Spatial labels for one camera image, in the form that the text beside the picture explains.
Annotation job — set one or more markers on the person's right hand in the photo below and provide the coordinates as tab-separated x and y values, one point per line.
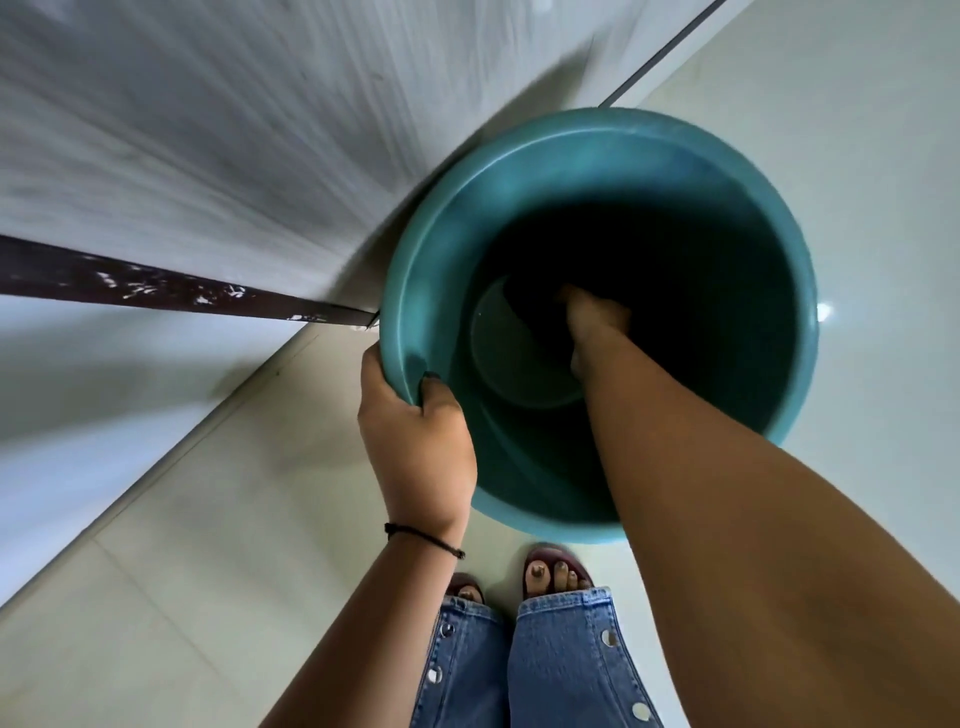
596	330

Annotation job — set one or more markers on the maroon left sandal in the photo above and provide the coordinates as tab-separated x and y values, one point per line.
459	581

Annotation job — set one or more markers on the person's foot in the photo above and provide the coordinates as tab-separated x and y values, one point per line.
556	579
470	594

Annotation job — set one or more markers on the black thread wristband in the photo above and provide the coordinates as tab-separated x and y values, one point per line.
424	534

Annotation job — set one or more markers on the dark cleaning cloth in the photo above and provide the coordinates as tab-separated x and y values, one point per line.
534	304

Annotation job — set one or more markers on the person's left foot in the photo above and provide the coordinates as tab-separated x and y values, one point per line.
470	594

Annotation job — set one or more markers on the person's right fingers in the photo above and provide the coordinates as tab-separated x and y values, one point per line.
581	307

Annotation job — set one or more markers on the blue denim jeans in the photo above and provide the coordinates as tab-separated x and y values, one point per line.
555	667

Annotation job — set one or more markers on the person's left forearm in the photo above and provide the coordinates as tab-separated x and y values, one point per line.
360	637

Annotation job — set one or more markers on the person's right forearm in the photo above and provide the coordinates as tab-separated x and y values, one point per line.
750	562

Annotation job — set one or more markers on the grey wood-grain door panel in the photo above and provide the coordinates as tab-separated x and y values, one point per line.
262	127

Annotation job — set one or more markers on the maroon right sandal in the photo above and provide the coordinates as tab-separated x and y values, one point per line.
551	556

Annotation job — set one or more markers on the person's right foot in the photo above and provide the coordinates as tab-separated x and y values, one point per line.
556	579

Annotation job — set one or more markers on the person's left hand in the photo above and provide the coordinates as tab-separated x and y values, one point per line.
420	457

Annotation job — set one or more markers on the person's left thumb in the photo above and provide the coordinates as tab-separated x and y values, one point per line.
441	397

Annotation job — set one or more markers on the maroon sandal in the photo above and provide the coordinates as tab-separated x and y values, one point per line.
551	556
459	581

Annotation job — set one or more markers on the teal plastic bucket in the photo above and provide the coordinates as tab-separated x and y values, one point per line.
675	187

